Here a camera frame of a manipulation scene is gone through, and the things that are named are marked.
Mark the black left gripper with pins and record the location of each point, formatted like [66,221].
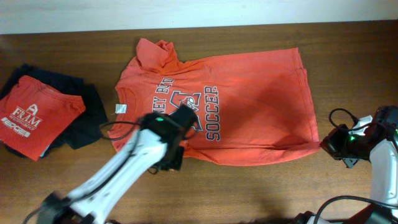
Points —
[176,165]

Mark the folded red Fram t-shirt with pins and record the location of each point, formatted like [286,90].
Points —
[34,114]

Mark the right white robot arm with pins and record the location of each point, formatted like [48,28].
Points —
[382,204]

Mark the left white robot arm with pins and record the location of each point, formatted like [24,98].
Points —
[154,144]

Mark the orange McKinney Boyd soccer t-shirt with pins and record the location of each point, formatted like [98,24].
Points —
[253,109]

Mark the folded dark navy garment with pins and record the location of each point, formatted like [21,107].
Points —
[85,129]

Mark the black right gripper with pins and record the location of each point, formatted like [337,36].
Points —
[331,144]

